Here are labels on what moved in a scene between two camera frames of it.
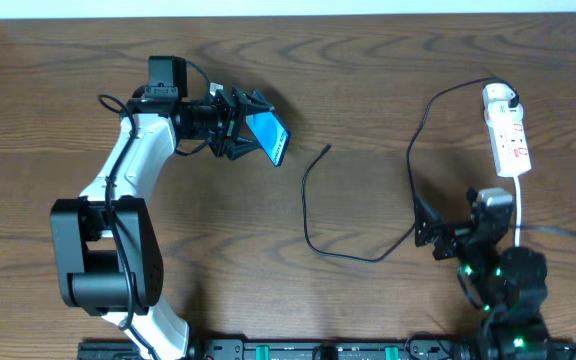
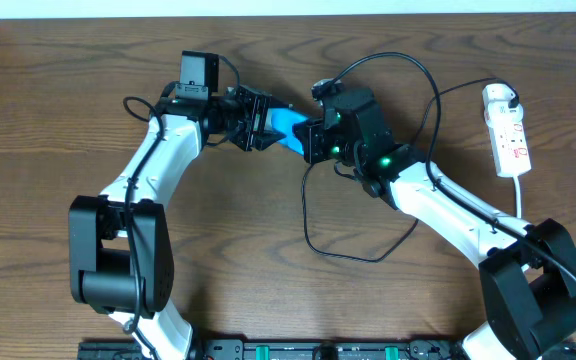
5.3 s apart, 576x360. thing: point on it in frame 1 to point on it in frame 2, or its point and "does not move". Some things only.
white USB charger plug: x=496 y=91 does not move
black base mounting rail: x=344 y=349 does not move
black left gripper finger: x=241 y=146 to x=265 y=135
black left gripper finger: x=252 y=103 to x=276 y=103
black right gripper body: x=444 y=237 to x=313 y=141
